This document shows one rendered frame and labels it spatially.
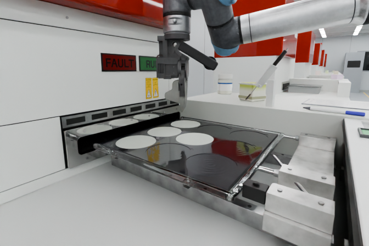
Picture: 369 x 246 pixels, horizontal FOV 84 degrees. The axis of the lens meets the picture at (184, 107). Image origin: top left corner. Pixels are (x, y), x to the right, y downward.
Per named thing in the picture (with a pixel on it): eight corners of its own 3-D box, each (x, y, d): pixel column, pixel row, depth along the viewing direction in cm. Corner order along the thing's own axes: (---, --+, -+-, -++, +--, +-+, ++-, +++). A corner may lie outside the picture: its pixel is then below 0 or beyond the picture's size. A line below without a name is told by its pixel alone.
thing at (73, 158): (66, 167, 50) (61, 129, 48) (177, 127, 85) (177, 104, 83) (69, 169, 49) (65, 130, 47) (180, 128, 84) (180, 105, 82)
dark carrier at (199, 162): (99, 145, 51) (99, 143, 51) (182, 119, 79) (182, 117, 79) (226, 193, 32) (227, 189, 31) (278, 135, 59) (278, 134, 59)
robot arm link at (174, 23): (191, 21, 59) (189, 14, 51) (191, 38, 59) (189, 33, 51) (166, 22, 59) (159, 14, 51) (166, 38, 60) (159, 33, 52)
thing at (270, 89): (252, 105, 67) (255, 63, 65) (256, 104, 70) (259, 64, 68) (272, 107, 64) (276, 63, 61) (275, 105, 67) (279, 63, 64)
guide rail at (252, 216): (111, 165, 57) (110, 154, 57) (117, 162, 59) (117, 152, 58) (331, 262, 28) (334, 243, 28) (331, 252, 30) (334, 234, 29)
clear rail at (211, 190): (90, 148, 51) (90, 143, 51) (96, 146, 52) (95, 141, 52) (231, 205, 29) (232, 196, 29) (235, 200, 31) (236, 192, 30)
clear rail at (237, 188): (223, 202, 30) (223, 193, 30) (279, 136, 60) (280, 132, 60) (231, 205, 29) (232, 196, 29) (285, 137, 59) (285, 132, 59)
